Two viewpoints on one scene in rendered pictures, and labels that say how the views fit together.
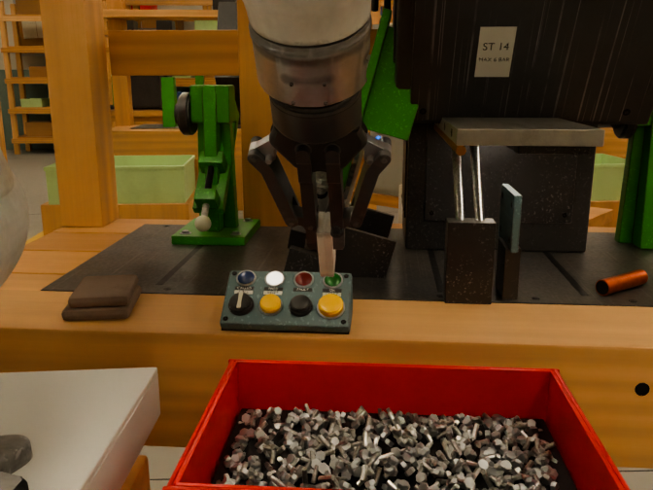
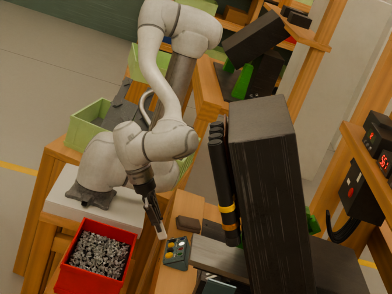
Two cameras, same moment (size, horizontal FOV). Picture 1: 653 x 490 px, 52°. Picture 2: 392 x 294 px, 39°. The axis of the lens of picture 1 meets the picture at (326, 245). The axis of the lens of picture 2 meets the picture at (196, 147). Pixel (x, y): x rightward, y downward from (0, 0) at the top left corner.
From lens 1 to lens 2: 1.96 m
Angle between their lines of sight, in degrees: 77
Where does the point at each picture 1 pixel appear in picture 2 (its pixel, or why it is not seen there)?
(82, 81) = (324, 186)
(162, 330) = (168, 233)
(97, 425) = (115, 217)
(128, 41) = not seen: hidden behind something
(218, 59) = not seen: hidden behind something
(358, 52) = (129, 175)
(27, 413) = (123, 211)
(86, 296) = (179, 217)
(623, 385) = not seen: outside the picture
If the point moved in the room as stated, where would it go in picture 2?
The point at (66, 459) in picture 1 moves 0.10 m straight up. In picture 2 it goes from (102, 213) to (109, 191)
